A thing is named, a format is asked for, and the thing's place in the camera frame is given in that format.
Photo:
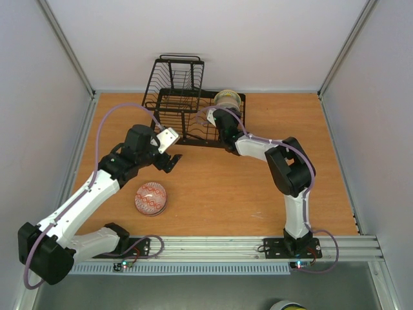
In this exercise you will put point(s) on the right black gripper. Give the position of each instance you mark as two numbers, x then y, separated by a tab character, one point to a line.
221	115

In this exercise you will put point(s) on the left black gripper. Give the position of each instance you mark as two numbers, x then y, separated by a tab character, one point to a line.
162	165

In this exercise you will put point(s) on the blue yellow sun bowl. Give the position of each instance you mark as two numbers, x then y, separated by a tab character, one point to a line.
227	92

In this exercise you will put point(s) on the red diamond pattern bowl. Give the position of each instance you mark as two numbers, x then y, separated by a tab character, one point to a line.
151	199

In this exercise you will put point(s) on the black wire dish rack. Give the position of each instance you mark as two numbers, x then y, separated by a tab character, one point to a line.
174	94

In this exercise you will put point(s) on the red floral pattern bowl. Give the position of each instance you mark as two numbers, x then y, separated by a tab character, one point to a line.
229	103

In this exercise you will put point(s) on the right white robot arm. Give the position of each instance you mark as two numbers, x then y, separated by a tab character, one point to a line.
290	168

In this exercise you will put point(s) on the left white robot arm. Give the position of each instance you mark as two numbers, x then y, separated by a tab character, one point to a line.
51	248

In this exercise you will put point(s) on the left small circuit board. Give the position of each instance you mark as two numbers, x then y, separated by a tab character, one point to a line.
122	266

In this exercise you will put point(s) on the small circuit board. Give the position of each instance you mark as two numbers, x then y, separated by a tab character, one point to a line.
122	266
300	264

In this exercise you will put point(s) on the right small circuit board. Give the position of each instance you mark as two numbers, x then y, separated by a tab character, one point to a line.
300	264

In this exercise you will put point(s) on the yellow white round object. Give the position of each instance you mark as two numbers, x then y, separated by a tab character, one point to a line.
287	305

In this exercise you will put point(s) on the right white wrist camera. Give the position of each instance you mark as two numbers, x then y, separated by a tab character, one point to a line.
210	116

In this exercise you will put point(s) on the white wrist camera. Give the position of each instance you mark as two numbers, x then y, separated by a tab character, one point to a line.
210	116
167	138

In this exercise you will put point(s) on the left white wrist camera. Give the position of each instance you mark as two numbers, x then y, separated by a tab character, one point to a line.
167	138

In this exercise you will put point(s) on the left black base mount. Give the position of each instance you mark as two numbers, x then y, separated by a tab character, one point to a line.
138	248

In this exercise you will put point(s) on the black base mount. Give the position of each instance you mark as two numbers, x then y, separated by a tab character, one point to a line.
278	248
138	248

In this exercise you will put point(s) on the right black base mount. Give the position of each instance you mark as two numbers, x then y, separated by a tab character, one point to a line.
278	248

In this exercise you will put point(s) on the aluminium frame rail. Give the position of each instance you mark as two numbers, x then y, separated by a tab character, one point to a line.
244	249

